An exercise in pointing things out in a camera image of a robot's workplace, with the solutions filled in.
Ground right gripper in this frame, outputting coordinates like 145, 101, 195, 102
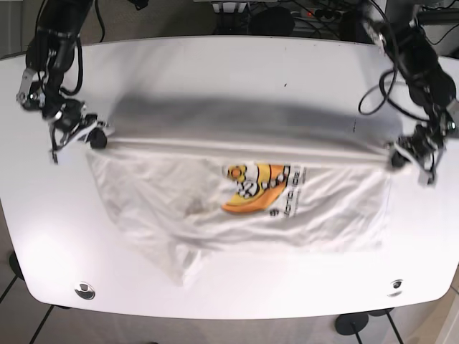
16, 68, 108, 165

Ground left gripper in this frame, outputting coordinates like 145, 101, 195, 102
389, 99, 458, 186

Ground white T-shirt yellow patch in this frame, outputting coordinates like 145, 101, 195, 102
85, 135, 422, 288

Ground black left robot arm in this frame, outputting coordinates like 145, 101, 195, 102
357, 1, 458, 186

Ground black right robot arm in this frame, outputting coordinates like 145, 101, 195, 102
16, 1, 108, 164

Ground right silver table grommet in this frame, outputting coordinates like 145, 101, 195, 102
385, 279, 404, 297

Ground silver table grommet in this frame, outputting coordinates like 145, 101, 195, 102
385, 279, 404, 297
74, 281, 95, 300

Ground left silver table grommet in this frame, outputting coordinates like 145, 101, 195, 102
74, 281, 95, 300

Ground black round stand base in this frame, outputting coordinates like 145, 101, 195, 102
334, 312, 369, 336

